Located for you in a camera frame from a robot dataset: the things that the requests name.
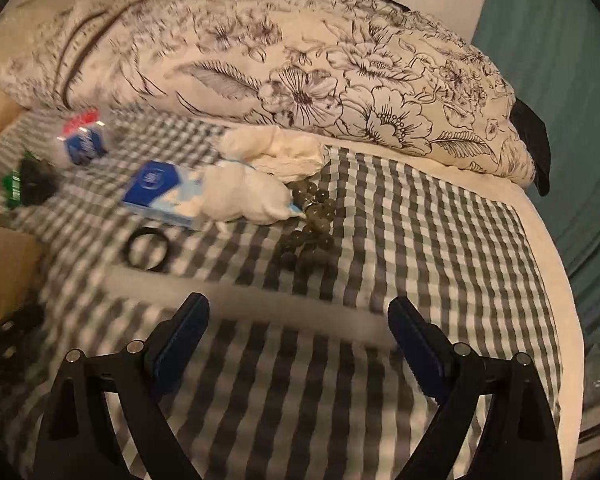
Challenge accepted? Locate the white cloth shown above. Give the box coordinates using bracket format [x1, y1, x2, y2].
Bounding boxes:
[200, 165, 306, 226]

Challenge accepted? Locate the grey checkered blanket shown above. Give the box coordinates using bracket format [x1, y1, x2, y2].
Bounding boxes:
[0, 107, 563, 480]

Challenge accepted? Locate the grey-green bead bracelet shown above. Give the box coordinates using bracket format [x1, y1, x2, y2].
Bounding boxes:
[277, 180, 338, 268]

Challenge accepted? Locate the teal curtain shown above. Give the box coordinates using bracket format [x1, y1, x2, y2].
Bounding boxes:
[470, 0, 600, 341]

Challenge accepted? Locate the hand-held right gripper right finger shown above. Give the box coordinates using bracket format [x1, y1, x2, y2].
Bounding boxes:
[387, 296, 563, 480]

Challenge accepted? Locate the plastic bottle with blue label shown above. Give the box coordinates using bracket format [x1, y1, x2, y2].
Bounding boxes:
[55, 109, 126, 168]

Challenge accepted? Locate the floral print pillow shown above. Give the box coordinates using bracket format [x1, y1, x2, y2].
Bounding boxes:
[0, 0, 538, 186]

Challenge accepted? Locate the blue tissue box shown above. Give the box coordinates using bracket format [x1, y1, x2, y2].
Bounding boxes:
[120, 160, 216, 231]

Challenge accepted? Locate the cardboard box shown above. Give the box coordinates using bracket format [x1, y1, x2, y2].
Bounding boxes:
[0, 225, 43, 326]

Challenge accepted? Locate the dark green black object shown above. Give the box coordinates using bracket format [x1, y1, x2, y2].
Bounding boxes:
[5, 152, 58, 208]

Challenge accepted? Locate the black ring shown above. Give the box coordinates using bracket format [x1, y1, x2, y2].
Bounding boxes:
[126, 228, 172, 273]

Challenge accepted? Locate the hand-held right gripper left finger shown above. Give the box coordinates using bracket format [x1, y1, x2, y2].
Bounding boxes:
[32, 291, 211, 480]

